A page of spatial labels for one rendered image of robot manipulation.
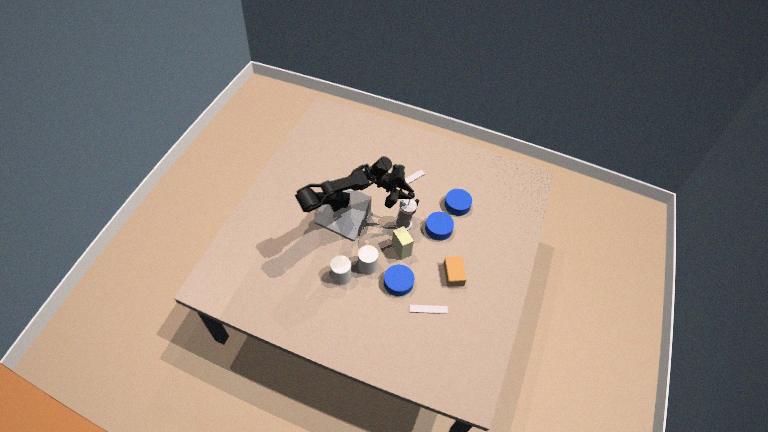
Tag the blue short cylinder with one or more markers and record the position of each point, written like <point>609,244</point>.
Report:
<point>439,226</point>
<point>458,202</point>
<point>399,280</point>

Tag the white flat bar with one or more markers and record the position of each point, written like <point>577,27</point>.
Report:
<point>414,176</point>
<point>429,309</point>

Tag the orange rectangular block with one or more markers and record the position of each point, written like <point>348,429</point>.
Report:
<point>454,270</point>

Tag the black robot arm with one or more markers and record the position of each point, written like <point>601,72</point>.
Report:
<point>358,180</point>

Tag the pale yellow block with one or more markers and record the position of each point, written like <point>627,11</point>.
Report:
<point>402,242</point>

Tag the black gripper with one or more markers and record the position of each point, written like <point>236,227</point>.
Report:
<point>395,194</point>

